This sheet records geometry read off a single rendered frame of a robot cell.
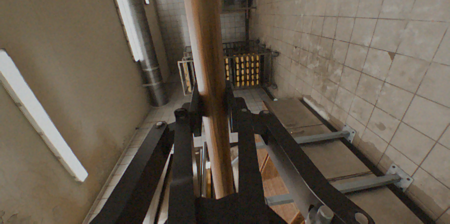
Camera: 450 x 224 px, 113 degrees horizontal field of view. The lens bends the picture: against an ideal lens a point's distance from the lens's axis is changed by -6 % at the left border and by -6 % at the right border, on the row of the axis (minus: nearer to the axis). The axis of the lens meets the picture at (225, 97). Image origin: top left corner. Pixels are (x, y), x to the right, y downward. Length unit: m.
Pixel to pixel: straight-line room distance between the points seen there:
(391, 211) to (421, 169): 0.32
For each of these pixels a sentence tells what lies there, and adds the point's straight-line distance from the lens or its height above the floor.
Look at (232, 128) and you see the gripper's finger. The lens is 0.16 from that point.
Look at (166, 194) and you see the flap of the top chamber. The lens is 2.09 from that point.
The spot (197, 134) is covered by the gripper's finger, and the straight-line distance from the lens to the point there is 0.16.
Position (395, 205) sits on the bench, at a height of 0.17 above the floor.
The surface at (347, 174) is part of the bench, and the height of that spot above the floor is 0.29.
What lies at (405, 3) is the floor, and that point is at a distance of 1.53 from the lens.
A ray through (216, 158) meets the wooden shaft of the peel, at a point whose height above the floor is 1.20.
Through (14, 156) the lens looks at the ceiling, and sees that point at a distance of 1.80.
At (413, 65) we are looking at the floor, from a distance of 1.46.
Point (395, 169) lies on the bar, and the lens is 1.67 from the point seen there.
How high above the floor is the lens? 1.19
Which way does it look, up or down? 3 degrees down
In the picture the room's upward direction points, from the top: 96 degrees counter-clockwise
